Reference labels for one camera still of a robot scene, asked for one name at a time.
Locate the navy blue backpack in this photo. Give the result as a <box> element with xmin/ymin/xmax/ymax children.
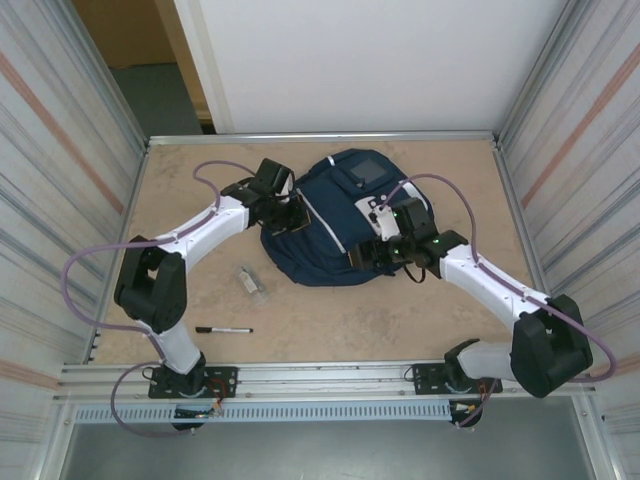
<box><xmin>259</xmin><ymin>148</ymin><xmax>436</xmax><ymax>287</ymax></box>

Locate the clear plastic case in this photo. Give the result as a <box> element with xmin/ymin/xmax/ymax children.
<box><xmin>236</xmin><ymin>267</ymin><xmax>271</xmax><ymax>306</ymax></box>

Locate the small green circuit board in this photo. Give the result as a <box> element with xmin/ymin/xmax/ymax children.
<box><xmin>173</xmin><ymin>403</ymin><xmax>225</xmax><ymax>420</ymax></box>

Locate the aluminium table frame rail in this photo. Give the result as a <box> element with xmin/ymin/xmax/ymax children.
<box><xmin>147</xmin><ymin>130</ymin><xmax>501</xmax><ymax>147</ymax></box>
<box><xmin>492</xmin><ymin>134</ymin><xmax>571</xmax><ymax>357</ymax></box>
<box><xmin>83</xmin><ymin>142</ymin><xmax>151</xmax><ymax>365</ymax></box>

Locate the aluminium mounting rail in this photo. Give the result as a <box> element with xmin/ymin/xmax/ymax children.
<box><xmin>58</xmin><ymin>355</ymin><xmax>597</xmax><ymax>402</ymax></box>

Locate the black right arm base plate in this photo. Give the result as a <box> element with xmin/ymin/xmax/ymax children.
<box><xmin>410</xmin><ymin>363</ymin><xmax>503</xmax><ymax>397</ymax></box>

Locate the white door frame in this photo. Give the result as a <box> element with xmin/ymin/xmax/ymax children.
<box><xmin>172</xmin><ymin>0</ymin><xmax>235</xmax><ymax>135</ymax></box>

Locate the grey slotted cable duct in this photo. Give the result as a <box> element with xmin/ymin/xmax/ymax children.
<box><xmin>73</xmin><ymin>402</ymin><xmax>454</xmax><ymax>424</ymax></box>

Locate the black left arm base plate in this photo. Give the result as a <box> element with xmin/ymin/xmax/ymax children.
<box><xmin>148</xmin><ymin>365</ymin><xmax>239</xmax><ymax>400</ymax></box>

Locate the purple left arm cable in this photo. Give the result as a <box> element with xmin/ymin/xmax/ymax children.
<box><xmin>60</xmin><ymin>160</ymin><xmax>261</xmax><ymax>437</ymax></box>

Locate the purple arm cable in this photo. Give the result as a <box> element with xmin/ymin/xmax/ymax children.
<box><xmin>377</xmin><ymin>173</ymin><xmax>617</xmax><ymax>429</ymax></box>
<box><xmin>60</xmin><ymin>160</ymin><xmax>261</xmax><ymax>437</ymax></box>

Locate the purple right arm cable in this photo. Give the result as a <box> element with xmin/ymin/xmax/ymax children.
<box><xmin>377</xmin><ymin>173</ymin><xmax>617</xmax><ymax>429</ymax></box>

